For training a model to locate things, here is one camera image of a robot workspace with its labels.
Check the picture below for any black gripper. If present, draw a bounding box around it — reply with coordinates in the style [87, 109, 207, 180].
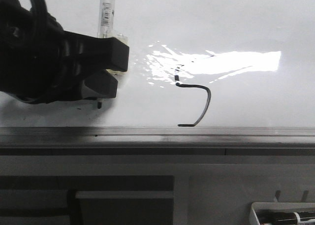
[0, 0, 129, 104]

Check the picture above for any black whiteboard marker with tape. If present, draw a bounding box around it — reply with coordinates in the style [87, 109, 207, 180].
[97, 0, 128, 109]

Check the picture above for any dark cabinet panel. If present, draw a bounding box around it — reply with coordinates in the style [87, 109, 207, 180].
[0, 175, 174, 225]

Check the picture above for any white tray with markers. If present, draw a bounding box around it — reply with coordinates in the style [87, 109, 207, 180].
[249, 202, 315, 225]

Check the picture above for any black cable bundle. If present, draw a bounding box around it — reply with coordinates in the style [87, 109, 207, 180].
[14, 0, 50, 38]

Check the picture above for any grey aluminium whiteboard frame rail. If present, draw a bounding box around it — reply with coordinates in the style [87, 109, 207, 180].
[0, 127, 315, 156]

